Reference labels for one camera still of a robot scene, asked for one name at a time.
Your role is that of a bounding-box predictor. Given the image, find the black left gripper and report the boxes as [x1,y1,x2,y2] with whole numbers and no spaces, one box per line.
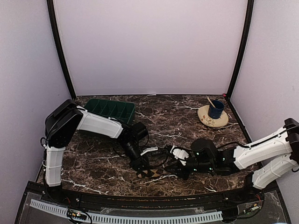
[118,141,150,179]

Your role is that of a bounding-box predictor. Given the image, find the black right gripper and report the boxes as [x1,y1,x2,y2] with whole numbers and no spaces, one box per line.
[164,154,215,180]

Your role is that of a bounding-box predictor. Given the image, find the brown argyle sock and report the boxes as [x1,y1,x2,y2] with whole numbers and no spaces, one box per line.
[136,169,161,179]

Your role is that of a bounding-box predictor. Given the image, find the green plastic divider tray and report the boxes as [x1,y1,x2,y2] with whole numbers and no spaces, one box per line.
[84,98,135,125]

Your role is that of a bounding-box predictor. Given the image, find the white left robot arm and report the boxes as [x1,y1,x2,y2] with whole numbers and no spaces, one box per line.
[40,99,153,203]

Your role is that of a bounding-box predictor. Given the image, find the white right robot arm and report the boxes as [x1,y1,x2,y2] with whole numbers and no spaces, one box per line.
[164,118,299,203]

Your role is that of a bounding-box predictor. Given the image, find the cream floral plate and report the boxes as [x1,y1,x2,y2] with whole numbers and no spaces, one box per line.
[198,105,229,128]

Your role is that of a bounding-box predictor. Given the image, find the blue speckled mug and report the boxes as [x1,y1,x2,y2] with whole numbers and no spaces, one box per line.
[208,100,224,119]

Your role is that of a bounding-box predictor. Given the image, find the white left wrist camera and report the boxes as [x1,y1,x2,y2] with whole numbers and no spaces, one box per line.
[141,147,158,156]

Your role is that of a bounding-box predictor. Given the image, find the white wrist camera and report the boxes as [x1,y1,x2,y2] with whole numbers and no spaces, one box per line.
[170,146,190,166]
[141,147,158,156]

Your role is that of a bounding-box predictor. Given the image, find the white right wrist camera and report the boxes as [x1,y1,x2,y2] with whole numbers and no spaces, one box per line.
[170,146,190,166]

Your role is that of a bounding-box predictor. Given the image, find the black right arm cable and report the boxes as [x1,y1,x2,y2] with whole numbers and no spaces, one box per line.
[214,126,299,152]

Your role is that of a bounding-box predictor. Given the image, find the black front rail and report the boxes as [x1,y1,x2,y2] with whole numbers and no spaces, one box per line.
[50,189,249,209]

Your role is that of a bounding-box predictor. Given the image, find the white slotted cable duct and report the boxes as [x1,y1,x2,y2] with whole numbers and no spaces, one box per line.
[29,199,223,224]

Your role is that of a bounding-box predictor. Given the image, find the right black frame post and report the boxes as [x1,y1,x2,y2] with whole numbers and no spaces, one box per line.
[226,0,254,101]

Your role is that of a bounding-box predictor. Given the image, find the black frame post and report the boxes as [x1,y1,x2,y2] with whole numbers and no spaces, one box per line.
[226,0,254,101]
[46,0,77,99]

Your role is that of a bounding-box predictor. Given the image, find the left black frame post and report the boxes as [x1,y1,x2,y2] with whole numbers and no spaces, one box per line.
[46,0,77,99]

